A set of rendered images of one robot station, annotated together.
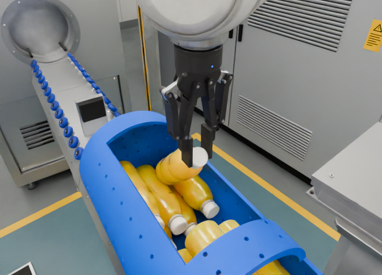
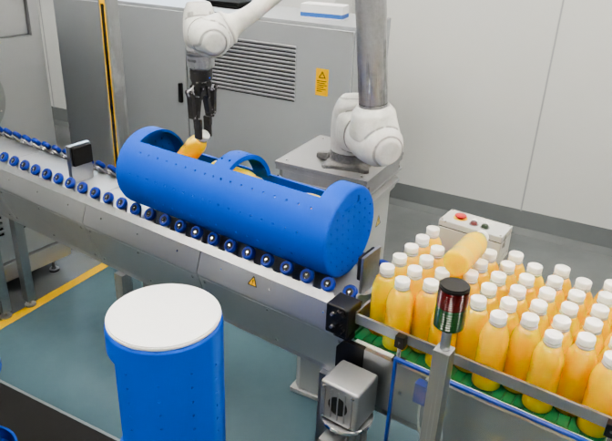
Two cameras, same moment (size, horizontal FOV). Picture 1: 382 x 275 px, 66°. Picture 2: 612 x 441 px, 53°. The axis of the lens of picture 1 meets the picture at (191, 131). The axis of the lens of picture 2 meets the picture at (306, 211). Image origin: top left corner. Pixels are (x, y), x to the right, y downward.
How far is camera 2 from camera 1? 1.66 m
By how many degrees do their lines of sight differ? 23
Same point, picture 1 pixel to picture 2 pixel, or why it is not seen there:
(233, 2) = (225, 46)
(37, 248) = not seen: outside the picture
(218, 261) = (228, 158)
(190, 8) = (216, 48)
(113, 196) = (158, 161)
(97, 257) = (65, 368)
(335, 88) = (301, 138)
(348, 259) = not seen: hidden behind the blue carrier
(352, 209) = (301, 173)
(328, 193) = (287, 169)
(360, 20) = (306, 69)
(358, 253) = not seen: hidden behind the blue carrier
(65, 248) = (15, 371)
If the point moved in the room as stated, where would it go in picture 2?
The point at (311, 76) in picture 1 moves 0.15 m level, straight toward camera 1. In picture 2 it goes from (277, 130) to (275, 138)
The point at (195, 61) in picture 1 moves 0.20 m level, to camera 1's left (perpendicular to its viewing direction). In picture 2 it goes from (202, 75) to (139, 78)
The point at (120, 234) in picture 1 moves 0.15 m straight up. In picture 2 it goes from (169, 176) to (168, 131)
